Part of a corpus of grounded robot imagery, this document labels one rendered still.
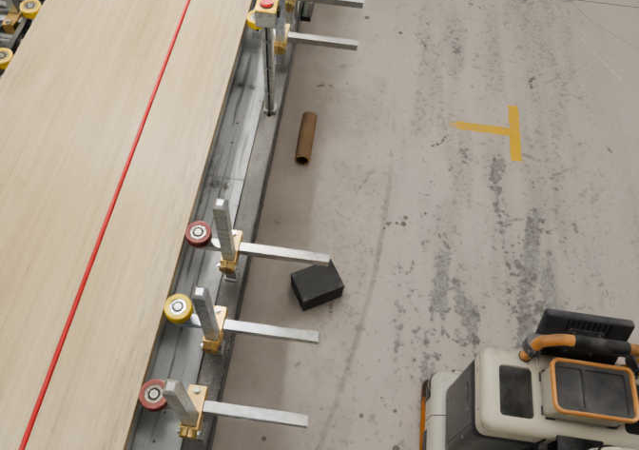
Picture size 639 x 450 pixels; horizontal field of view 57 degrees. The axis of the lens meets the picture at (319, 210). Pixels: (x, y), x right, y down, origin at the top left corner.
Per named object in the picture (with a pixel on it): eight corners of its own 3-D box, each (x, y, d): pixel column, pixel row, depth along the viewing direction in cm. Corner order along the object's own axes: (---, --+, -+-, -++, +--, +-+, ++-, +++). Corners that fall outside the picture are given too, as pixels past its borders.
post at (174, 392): (204, 425, 172) (180, 380, 131) (203, 438, 170) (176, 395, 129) (193, 423, 172) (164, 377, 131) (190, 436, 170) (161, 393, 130)
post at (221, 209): (239, 274, 200) (227, 198, 159) (237, 283, 198) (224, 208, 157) (229, 273, 200) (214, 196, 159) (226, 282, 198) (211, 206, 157)
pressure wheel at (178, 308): (165, 329, 177) (159, 315, 167) (175, 305, 181) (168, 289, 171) (191, 335, 176) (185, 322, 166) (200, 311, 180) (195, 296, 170)
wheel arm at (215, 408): (308, 417, 164) (308, 414, 160) (306, 430, 162) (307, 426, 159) (155, 395, 165) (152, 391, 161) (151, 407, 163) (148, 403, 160)
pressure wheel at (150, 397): (147, 421, 163) (139, 412, 153) (145, 393, 167) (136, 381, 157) (177, 414, 164) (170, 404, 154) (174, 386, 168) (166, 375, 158)
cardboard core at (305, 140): (317, 112, 318) (310, 156, 303) (317, 122, 325) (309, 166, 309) (302, 110, 319) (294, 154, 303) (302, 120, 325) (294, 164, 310)
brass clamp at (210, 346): (230, 313, 183) (228, 306, 178) (221, 355, 175) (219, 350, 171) (210, 310, 183) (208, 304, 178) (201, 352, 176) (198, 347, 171)
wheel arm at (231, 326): (319, 336, 180) (319, 331, 176) (318, 346, 178) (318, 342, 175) (179, 316, 181) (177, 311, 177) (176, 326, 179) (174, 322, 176)
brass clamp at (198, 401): (211, 391, 167) (209, 386, 162) (200, 440, 160) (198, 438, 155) (189, 388, 167) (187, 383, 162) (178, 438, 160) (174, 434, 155)
